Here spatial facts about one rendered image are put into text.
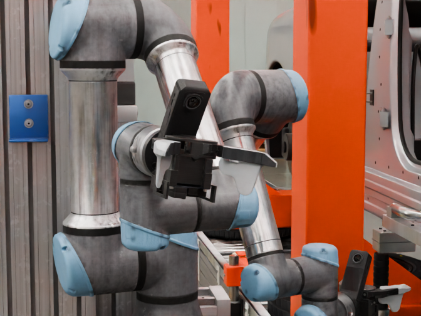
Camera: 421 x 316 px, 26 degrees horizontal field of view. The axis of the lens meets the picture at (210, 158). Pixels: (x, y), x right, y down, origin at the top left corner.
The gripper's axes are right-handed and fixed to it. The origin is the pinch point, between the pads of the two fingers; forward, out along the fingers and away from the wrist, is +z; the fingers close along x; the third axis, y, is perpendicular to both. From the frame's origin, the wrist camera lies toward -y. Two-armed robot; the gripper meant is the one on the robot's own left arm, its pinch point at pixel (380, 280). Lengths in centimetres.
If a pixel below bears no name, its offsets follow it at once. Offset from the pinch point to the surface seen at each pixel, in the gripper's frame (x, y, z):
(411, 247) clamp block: 6.2, -8.0, 2.7
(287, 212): -133, 23, 182
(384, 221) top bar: -0.5, -13.5, 2.6
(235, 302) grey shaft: -111, 47, 104
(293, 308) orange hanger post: -36.3, 17.7, 22.2
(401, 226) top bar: 6.8, -14.2, -4.7
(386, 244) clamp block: 1.9, -9.1, -1.6
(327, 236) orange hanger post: -23.7, -4.7, 17.8
